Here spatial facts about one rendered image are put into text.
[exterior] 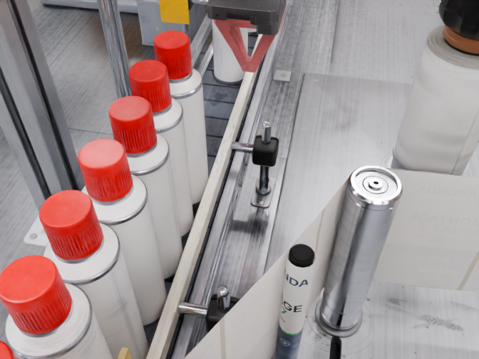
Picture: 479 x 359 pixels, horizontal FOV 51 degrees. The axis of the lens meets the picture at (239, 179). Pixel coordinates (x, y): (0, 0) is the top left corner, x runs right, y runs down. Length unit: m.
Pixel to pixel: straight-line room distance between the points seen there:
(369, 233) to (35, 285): 0.22
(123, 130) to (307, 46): 0.62
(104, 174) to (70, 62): 0.62
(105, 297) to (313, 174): 0.34
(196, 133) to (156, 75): 0.11
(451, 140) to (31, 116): 0.42
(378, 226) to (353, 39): 0.67
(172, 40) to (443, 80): 0.26
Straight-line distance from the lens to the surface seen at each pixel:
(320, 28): 1.03
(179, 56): 0.47
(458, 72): 0.52
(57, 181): 0.58
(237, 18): 0.51
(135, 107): 0.39
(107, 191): 0.36
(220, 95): 0.75
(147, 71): 0.43
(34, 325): 0.31
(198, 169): 0.55
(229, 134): 0.62
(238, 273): 0.59
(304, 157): 0.65
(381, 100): 0.77
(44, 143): 0.54
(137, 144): 0.40
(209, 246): 0.55
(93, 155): 0.36
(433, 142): 0.57
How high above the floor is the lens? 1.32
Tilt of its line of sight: 46 degrees down
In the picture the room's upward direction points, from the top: straight up
